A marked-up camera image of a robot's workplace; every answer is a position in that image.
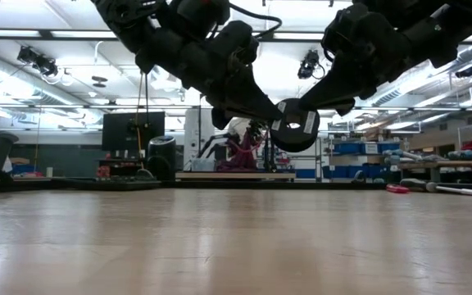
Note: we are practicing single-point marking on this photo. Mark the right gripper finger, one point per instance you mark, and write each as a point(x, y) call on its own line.
point(334, 88)
point(344, 107)

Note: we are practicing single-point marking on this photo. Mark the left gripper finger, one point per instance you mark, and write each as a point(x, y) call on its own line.
point(256, 100)
point(256, 115)

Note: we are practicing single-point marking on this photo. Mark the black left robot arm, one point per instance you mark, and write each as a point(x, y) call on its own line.
point(129, 20)

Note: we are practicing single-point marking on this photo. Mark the wooden background table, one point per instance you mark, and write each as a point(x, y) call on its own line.
point(236, 175)

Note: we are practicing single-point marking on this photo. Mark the grey wrapped bundle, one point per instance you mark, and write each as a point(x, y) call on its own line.
point(414, 156)
point(467, 155)

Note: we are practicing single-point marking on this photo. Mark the black ceiling disc fixture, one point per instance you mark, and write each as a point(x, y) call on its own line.
point(99, 79)

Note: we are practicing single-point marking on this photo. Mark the black monitor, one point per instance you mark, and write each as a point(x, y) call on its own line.
point(117, 131)

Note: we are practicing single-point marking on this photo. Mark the wooden workbench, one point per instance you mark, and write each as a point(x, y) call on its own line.
point(465, 164)

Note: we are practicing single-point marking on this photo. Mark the blue crate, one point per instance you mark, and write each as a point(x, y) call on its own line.
point(23, 169)

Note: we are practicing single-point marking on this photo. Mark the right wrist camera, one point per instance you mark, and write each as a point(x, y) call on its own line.
point(344, 28)

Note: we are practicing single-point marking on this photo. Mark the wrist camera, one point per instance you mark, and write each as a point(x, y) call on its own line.
point(344, 28)
point(236, 39)

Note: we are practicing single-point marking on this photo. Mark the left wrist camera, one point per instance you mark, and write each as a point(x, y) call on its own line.
point(236, 39)

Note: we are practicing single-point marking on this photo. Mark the black table frame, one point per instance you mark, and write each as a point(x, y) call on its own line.
point(219, 185)

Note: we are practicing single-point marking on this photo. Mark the black ceiling camera rig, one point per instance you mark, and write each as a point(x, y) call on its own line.
point(39, 61)

